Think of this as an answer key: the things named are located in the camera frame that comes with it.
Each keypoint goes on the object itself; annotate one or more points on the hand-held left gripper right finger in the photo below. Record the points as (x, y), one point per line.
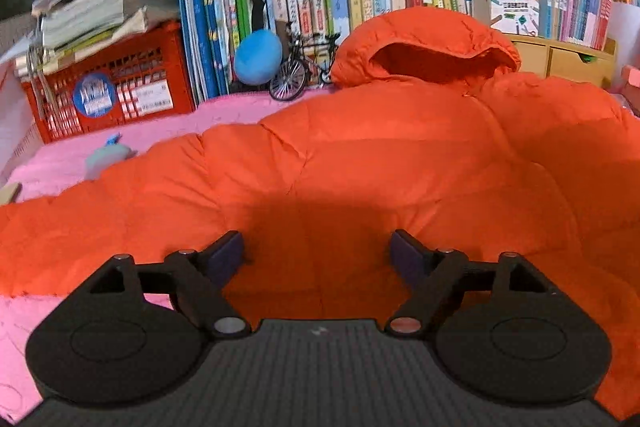
(407, 252)

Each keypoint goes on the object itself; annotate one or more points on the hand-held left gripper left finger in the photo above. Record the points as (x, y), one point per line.
(227, 252)

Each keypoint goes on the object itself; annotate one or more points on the orange hooded puffer jacket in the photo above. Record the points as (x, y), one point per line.
(400, 147)

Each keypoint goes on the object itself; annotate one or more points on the grey plush toy blue tag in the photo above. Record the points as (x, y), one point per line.
(107, 159)

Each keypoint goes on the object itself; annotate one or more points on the miniature black bicycle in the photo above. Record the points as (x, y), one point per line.
(287, 79)

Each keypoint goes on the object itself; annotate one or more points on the pink rabbit print blanket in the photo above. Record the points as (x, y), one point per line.
(65, 162)

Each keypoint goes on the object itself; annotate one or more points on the round blue plush ball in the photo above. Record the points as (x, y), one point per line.
(257, 57)

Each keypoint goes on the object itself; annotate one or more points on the large red plastic crate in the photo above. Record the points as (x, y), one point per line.
(150, 57)

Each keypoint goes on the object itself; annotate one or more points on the light wooden board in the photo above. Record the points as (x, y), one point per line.
(9, 193)

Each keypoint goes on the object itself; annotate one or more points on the row of thin blue books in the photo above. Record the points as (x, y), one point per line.
(202, 7)

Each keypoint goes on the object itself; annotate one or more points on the white paper bag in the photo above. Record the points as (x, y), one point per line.
(15, 117)

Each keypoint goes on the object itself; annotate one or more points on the wooden drawer box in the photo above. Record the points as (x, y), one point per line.
(575, 62)

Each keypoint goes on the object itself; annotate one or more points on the white pencil print box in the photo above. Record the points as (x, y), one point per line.
(505, 4)

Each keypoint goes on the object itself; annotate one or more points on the pink house shaped stand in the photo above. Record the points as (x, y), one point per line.
(632, 82)

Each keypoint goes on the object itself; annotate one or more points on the stack of paper workbooks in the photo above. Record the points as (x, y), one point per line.
(85, 2)

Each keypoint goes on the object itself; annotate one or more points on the white paper sheet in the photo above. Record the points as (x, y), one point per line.
(625, 37)

